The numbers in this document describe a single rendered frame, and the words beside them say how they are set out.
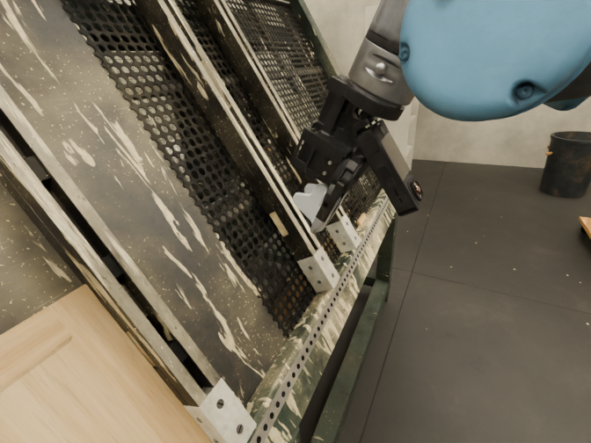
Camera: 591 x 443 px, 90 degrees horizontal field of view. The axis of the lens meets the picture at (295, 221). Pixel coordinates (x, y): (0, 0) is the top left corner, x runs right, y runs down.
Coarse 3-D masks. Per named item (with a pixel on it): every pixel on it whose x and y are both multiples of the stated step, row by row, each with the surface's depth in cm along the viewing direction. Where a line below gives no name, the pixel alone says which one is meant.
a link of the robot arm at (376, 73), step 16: (368, 48) 28; (368, 64) 29; (384, 64) 27; (400, 64) 27; (352, 80) 31; (368, 80) 29; (384, 80) 28; (400, 80) 28; (368, 96) 30; (384, 96) 29; (400, 96) 29
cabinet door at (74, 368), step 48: (0, 336) 40; (48, 336) 43; (96, 336) 48; (0, 384) 39; (48, 384) 42; (96, 384) 46; (144, 384) 50; (0, 432) 37; (48, 432) 41; (96, 432) 44; (144, 432) 49; (192, 432) 54
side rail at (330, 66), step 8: (296, 0) 152; (296, 8) 153; (304, 8) 154; (296, 16) 155; (304, 16) 153; (304, 24) 155; (312, 24) 155; (304, 32) 157; (312, 32) 155; (312, 40) 157; (320, 40) 156; (320, 48) 157; (328, 48) 161; (320, 56) 159; (328, 56) 158; (328, 64) 159; (336, 64) 163; (328, 72) 160; (336, 72) 159
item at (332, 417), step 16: (384, 240) 189; (384, 256) 195; (368, 272) 213; (384, 272) 201; (384, 288) 197; (368, 304) 185; (368, 320) 174; (368, 336) 164; (352, 352) 155; (352, 368) 147; (336, 384) 140; (352, 384) 140; (336, 400) 134; (320, 416) 128; (336, 416) 128; (320, 432) 123; (336, 432) 122
